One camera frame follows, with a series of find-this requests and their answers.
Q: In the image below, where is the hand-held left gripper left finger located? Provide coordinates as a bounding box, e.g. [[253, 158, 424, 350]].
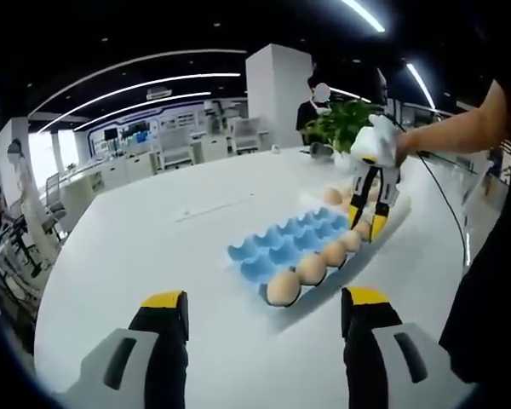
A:
[[61, 290, 192, 409]]

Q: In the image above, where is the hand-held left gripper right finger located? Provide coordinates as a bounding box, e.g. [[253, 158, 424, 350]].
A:
[[340, 286, 480, 409]]

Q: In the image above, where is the single brown egg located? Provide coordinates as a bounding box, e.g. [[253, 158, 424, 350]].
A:
[[339, 231, 364, 253], [266, 274, 302, 307], [297, 254, 329, 285], [352, 219, 374, 242], [321, 243, 349, 268]]

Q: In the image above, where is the blue egg tray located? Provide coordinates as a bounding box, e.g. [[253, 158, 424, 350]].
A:
[[227, 207, 354, 308]]

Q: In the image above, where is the white plastic egg holder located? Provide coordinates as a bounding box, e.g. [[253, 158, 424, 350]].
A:
[[304, 182, 413, 256]]

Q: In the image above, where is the person's right hand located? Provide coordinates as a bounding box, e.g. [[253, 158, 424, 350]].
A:
[[394, 127, 425, 167]]

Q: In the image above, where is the green potted plant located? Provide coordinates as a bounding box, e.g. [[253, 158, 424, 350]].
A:
[[304, 100, 387, 167]]

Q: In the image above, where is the grey device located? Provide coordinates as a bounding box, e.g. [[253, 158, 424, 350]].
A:
[[309, 142, 336, 161]]

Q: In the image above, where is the ceiling light strip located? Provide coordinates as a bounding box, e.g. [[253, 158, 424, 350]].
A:
[[29, 49, 248, 118], [74, 90, 212, 131], [340, 0, 387, 33], [405, 61, 436, 110], [37, 72, 244, 131]]

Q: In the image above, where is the white table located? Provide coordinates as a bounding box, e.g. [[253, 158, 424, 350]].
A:
[[33, 144, 472, 409]]

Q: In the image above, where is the white square pillar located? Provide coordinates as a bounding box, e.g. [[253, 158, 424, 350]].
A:
[[245, 42, 314, 153], [0, 118, 31, 188]]

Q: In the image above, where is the white office chair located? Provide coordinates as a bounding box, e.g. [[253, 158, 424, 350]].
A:
[[157, 127, 197, 170], [232, 118, 265, 154]]

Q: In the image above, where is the person's black shirt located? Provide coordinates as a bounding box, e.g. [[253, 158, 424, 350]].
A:
[[438, 76, 511, 384]]

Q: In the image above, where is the white low cabinet row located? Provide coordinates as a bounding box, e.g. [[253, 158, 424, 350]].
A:
[[46, 147, 231, 201]]

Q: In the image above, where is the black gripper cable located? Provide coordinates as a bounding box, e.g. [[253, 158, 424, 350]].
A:
[[416, 151, 473, 268]]

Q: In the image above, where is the white display wall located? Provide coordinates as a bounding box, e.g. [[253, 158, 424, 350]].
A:
[[87, 100, 248, 158]]

